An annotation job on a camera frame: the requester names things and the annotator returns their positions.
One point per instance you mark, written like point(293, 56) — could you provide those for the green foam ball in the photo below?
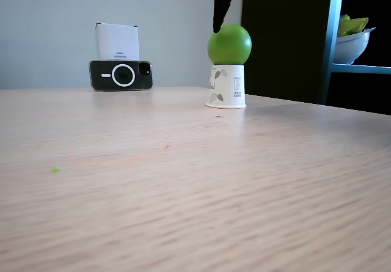
point(229, 44)

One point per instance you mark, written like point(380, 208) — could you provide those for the paper cup with leaf print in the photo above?
point(227, 85)

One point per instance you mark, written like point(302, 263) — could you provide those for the green items in bowl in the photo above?
point(352, 26)

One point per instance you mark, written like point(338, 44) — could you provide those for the blue framed shelf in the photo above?
point(331, 39)

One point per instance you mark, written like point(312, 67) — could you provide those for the white bowl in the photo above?
point(351, 47)

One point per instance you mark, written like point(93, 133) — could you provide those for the white cardboard box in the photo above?
point(117, 39)

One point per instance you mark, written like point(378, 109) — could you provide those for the black cabinet panel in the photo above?
point(284, 46)

